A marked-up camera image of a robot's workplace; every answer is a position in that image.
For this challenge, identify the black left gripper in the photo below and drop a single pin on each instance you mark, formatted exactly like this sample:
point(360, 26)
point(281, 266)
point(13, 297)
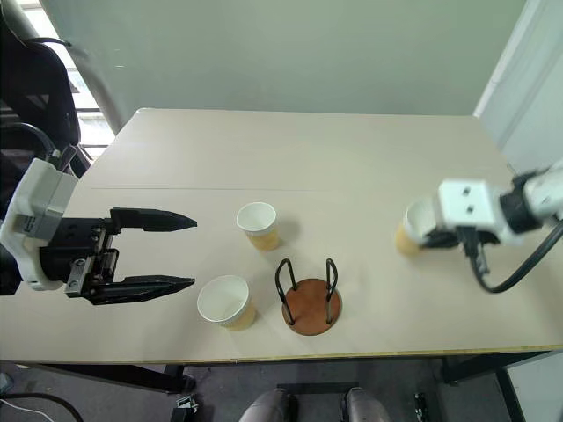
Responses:
point(75, 257)

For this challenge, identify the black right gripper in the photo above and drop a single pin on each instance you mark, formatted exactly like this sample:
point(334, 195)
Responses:
point(473, 239)

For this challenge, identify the tan paper cup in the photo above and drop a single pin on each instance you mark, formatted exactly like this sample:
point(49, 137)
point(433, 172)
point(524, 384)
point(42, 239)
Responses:
point(259, 224)
point(407, 235)
point(224, 301)

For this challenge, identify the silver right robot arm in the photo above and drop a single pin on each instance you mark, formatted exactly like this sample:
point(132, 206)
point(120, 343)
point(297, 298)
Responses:
point(543, 193)

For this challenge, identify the dark rounded grey shape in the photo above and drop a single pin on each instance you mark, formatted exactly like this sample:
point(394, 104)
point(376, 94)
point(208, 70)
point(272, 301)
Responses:
point(268, 406)
point(365, 406)

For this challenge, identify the black flat bar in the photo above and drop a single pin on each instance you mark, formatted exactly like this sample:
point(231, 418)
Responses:
point(316, 387)

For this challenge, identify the black office chair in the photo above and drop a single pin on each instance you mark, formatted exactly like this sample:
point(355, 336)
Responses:
point(41, 88)

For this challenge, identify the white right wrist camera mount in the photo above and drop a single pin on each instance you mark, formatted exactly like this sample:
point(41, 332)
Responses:
point(468, 202)

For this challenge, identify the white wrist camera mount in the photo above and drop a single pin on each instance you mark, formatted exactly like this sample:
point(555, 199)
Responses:
point(37, 206)
point(468, 202)

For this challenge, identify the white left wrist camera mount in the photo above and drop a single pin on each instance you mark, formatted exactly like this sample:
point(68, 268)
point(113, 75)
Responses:
point(37, 206)

